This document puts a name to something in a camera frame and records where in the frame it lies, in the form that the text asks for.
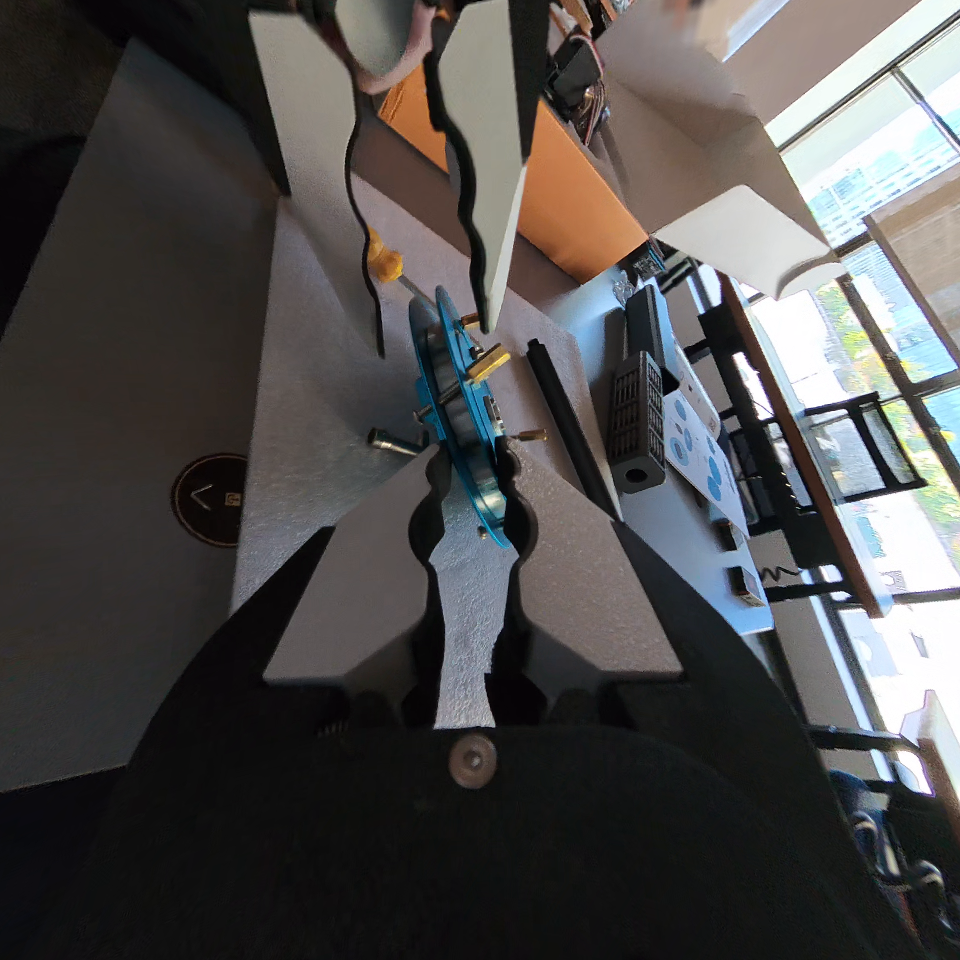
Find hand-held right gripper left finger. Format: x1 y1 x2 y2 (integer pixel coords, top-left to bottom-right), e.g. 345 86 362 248
261 442 453 727

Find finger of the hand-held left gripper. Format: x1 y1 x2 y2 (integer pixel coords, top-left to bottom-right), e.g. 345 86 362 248
247 9 389 361
422 0 530 336

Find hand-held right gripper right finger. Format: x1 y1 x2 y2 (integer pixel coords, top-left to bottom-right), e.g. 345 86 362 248
484 437 689 727

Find yellow-handled screwdriver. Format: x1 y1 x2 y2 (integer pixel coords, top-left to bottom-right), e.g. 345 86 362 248
363 227 438 306

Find black electric screwdriver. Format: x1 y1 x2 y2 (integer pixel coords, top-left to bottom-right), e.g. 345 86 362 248
523 337 622 520

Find blue round metal base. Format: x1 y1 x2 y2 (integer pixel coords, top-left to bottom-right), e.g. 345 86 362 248
407 283 550 554

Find black round desk badge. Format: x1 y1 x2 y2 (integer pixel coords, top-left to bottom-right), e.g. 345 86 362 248
169 451 251 550

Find grey desk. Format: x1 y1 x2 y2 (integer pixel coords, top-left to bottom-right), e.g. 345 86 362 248
0 36 779 795

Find orange cardboard box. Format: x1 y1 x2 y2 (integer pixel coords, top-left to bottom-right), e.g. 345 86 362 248
377 0 847 303

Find white foam sheet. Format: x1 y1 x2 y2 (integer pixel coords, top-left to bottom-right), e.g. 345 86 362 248
227 196 625 730

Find small black part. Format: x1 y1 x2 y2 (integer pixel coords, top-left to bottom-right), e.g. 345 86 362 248
726 564 769 610

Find metal cross wrench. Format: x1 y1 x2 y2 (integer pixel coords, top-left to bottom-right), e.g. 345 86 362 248
366 422 435 459

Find black screwdriver bit holder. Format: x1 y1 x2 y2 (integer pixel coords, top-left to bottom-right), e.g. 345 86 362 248
604 349 670 498

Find clear plastic bag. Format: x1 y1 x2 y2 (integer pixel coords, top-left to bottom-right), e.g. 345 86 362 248
609 255 670 303

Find instruction sheet blue prints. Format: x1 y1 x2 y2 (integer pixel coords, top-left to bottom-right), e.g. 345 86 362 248
662 337 753 528

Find dark grey case sleeve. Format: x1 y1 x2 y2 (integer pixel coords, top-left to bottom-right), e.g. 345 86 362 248
622 283 666 360

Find black mesh chair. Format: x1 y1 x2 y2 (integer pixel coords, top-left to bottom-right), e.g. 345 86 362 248
804 388 930 505

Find dark blue office chair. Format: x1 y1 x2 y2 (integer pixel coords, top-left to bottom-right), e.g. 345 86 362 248
825 768 960 909

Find black servo motor with wires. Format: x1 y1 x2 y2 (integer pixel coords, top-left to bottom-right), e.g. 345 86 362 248
541 30 610 145

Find wooden table black frame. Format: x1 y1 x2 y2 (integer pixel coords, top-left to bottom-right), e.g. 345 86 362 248
686 270 897 624

